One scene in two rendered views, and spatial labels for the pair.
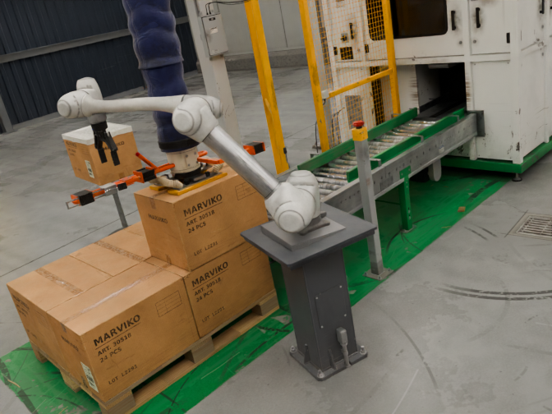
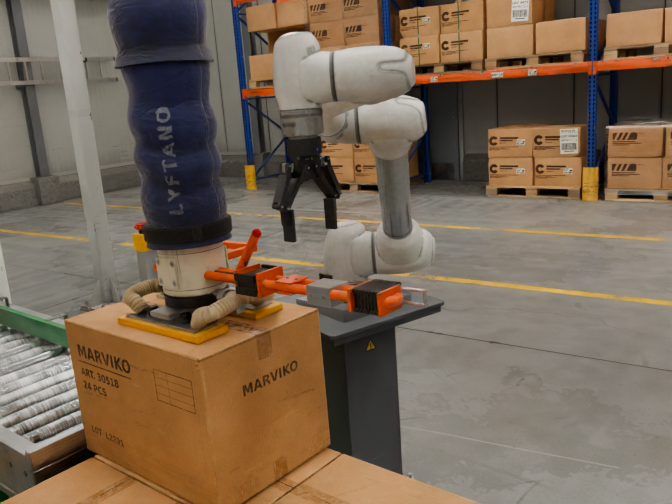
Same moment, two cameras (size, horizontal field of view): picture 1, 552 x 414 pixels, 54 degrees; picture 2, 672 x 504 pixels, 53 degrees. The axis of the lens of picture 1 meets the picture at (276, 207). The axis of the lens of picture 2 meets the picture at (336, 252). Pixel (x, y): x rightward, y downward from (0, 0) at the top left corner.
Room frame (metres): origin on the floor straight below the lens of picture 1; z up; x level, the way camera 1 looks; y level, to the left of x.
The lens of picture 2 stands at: (2.84, 2.22, 1.51)
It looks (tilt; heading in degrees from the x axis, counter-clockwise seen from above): 14 degrees down; 261
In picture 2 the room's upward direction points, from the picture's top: 4 degrees counter-clockwise
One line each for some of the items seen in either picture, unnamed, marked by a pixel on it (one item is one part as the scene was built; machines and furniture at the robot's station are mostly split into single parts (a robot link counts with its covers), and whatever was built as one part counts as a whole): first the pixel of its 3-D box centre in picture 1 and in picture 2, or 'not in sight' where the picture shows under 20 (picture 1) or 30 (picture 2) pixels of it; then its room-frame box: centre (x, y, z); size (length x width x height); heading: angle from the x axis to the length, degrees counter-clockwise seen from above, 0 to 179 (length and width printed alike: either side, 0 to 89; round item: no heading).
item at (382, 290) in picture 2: (82, 197); (374, 298); (2.56, 0.92, 1.09); 0.08 x 0.07 x 0.05; 130
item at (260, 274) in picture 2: (144, 174); (259, 280); (2.78, 0.64, 1.08); 0.10 x 0.08 x 0.06; 40
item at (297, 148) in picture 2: (100, 131); (305, 158); (2.66, 0.76, 1.37); 0.08 x 0.07 x 0.09; 40
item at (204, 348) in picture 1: (155, 323); not in sight; (2.97, 0.88, 0.07); 1.20 x 1.00 x 0.14; 131
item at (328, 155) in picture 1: (360, 137); not in sight; (4.38, -0.80, 0.60); 1.60 x 0.10 x 0.09; 131
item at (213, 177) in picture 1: (197, 180); (226, 298); (2.86, 0.39, 0.97); 0.34 x 0.10 x 0.05; 130
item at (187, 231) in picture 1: (204, 211); (197, 382); (2.97, 0.42, 0.75); 0.60 x 0.40 x 0.40; 130
